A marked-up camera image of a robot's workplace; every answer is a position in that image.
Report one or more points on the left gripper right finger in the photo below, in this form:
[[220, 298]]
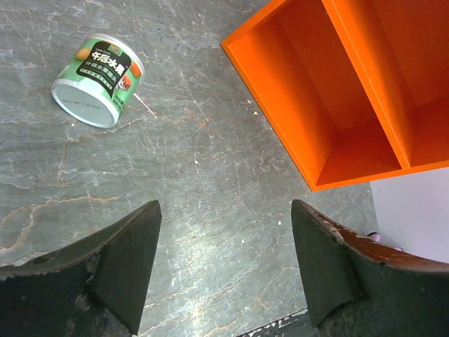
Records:
[[357, 287]]

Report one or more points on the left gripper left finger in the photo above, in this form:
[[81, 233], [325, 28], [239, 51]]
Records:
[[96, 286]]

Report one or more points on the orange shelf cabinet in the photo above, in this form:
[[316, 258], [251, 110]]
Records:
[[355, 90]]

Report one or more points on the green label can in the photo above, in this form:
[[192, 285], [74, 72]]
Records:
[[98, 82]]

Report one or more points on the purple cloth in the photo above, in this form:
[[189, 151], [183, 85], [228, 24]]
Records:
[[375, 236]]

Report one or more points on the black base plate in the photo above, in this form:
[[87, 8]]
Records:
[[297, 324]]

